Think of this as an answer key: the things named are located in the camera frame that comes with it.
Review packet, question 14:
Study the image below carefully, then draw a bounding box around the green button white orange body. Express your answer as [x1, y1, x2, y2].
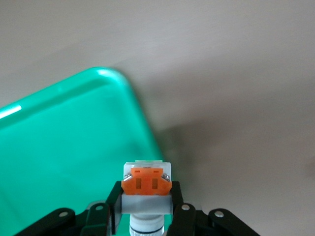
[122, 159, 172, 236]

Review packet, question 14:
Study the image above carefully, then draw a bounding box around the green plastic tray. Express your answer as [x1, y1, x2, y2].
[0, 66, 165, 236]

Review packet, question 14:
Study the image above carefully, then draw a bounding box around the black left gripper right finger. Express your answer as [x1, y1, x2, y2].
[166, 180, 262, 236]

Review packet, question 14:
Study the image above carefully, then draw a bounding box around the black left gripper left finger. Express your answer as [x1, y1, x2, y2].
[14, 180, 124, 236]

